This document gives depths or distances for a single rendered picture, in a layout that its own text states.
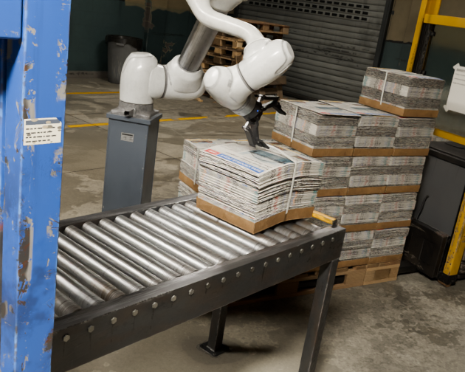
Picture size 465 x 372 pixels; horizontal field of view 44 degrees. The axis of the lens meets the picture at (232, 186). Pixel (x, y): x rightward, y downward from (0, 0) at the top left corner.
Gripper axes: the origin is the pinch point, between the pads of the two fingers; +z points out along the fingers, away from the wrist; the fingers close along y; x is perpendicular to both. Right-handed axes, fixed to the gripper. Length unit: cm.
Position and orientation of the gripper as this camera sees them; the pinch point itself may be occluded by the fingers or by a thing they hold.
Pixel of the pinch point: (273, 128)
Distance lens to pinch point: 213.8
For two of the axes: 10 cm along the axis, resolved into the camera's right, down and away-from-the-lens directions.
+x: 7.3, 3.1, -6.1
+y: -4.4, 8.9, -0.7
